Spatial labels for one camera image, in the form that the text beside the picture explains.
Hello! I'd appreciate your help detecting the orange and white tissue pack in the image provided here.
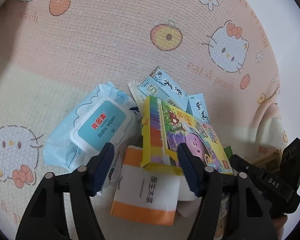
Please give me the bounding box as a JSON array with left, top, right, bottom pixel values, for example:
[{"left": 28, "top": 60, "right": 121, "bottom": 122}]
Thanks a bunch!
[{"left": 110, "top": 145, "right": 183, "bottom": 226}]

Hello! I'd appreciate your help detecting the white tissue roll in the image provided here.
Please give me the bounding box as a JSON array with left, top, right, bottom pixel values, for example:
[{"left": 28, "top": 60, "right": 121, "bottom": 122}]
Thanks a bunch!
[{"left": 176, "top": 175, "right": 203, "bottom": 217}]

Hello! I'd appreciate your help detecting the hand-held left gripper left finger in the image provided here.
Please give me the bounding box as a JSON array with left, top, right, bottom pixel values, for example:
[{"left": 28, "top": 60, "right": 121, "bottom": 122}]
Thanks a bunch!
[{"left": 15, "top": 142, "right": 115, "bottom": 240}]

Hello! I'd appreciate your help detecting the blue baby wipes pack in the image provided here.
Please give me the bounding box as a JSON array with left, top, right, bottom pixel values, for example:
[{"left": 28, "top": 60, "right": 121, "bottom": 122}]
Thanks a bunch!
[{"left": 43, "top": 82, "right": 143, "bottom": 180}]

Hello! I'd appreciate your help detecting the short light blue box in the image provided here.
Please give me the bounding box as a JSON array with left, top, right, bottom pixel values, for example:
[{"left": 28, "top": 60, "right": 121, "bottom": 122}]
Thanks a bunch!
[{"left": 186, "top": 94, "right": 211, "bottom": 124}]

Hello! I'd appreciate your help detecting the brown cardboard box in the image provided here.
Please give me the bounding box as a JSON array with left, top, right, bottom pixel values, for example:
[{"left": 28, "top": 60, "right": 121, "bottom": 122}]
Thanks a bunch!
[{"left": 253, "top": 147, "right": 283, "bottom": 170}]

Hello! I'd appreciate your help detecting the long light blue box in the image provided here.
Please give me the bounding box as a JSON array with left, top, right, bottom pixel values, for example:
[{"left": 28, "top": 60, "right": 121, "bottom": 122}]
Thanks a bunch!
[{"left": 138, "top": 66, "right": 190, "bottom": 110}]

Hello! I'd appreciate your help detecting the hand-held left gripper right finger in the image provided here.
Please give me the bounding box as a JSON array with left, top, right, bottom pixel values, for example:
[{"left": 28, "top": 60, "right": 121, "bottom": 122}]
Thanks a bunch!
[{"left": 177, "top": 143, "right": 282, "bottom": 240}]

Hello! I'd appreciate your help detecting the yellow colourful crayon box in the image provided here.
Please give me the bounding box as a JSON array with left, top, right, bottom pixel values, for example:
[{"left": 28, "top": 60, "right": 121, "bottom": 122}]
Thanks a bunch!
[{"left": 140, "top": 95, "right": 234, "bottom": 176}]

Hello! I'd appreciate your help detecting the pink cartoon printed blanket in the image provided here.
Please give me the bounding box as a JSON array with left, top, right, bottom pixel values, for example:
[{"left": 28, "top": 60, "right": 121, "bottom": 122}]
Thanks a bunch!
[{"left": 0, "top": 0, "right": 298, "bottom": 240}]

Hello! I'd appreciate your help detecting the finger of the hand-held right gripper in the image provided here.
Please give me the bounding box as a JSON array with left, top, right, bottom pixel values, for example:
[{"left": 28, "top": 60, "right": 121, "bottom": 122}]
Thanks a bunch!
[{"left": 230, "top": 154, "right": 262, "bottom": 180}]

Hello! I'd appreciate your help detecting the white paper packet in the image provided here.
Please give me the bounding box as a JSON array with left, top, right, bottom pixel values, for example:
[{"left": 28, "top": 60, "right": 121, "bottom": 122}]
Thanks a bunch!
[{"left": 128, "top": 80, "right": 147, "bottom": 105}]

